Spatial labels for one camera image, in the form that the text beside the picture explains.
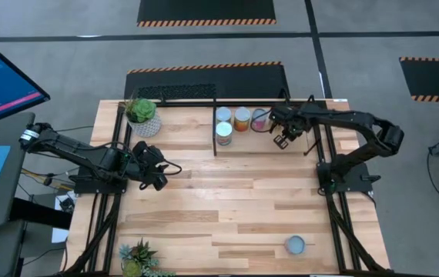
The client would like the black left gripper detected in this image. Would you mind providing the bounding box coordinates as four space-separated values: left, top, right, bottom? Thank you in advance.
132 141 169 192

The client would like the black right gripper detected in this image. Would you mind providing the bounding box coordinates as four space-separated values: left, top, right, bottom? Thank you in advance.
268 105 313 150

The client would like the colourful chicken soup can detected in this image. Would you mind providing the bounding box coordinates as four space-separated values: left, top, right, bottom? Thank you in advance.
250 108 270 132

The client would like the orange green beans can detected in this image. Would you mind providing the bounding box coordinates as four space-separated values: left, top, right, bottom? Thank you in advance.
233 106 252 133

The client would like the blue tomatoes can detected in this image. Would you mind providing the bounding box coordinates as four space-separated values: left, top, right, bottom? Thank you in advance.
215 121 233 147

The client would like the green pears can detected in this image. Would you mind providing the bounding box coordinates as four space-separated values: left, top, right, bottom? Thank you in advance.
215 106 233 124

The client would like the triangle patterned succulent planter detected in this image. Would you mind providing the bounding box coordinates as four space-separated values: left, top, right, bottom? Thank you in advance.
124 98 163 139

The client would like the black hazard striped floor mat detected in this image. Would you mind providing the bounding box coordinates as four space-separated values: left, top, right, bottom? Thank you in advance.
137 0 277 28
124 61 290 102
399 56 439 104

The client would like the green succulent arrangement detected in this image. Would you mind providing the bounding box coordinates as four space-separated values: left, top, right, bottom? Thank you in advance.
118 238 176 277

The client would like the grey side desk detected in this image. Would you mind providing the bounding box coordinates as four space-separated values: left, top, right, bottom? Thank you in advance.
0 111 36 232

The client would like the blue screen monitor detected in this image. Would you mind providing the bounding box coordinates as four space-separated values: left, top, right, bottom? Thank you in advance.
0 30 51 130

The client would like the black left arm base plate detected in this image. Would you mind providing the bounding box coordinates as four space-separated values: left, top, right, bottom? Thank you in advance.
73 173 129 195

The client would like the black aluminium rig frame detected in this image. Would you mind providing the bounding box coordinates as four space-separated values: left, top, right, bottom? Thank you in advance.
61 98 394 277

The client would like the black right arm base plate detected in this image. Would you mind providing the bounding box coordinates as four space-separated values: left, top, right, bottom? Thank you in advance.
317 161 375 193

